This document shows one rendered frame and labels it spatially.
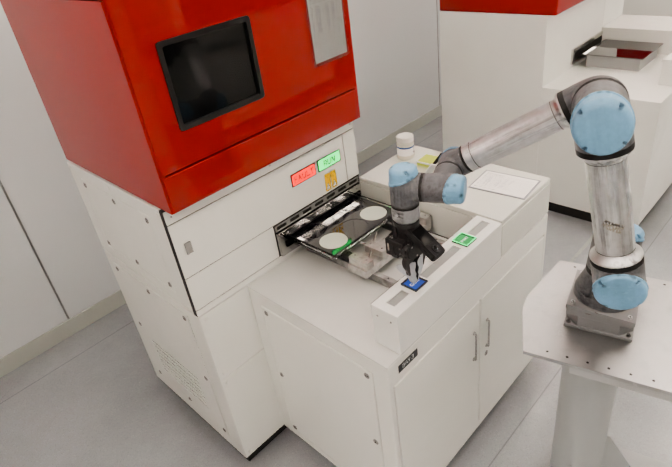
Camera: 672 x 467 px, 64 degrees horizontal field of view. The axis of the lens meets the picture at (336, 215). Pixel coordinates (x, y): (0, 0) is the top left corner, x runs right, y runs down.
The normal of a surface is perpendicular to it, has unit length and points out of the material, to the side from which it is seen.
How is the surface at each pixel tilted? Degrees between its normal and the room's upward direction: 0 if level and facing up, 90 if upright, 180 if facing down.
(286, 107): 90
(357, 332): 0
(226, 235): 90
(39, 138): 90
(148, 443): 0
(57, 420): 0
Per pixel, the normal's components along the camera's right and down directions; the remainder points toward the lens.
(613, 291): -0.30, 0.62
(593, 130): -0.38, 0.40
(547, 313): -0.13, -0.85
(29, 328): 0.72, 0.28
